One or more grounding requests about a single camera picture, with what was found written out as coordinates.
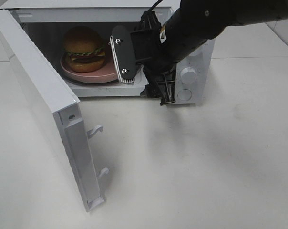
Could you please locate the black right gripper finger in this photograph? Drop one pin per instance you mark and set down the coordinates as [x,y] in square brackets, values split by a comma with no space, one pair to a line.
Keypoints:
[160,85]
[149,21]

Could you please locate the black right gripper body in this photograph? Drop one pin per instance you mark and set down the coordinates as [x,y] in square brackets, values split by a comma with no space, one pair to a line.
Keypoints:
[157,48]

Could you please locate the round white door button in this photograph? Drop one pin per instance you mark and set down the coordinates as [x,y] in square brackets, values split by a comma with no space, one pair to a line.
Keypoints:
[184,95]

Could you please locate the white timer knob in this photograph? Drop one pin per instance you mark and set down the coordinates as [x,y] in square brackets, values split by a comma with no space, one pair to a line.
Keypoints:
[188,75]

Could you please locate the pink round plate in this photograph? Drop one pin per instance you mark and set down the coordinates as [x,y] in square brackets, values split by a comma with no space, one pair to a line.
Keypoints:
[106,73]

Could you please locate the burger with lettuce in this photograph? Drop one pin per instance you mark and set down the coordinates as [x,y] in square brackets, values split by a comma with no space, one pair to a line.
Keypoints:
[84,49]

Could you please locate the white microwave door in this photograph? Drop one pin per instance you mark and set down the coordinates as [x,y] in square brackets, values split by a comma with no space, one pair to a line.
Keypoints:
[55,107]

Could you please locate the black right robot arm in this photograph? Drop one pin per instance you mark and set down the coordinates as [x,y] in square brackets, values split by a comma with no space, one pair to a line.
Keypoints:
[202,20]

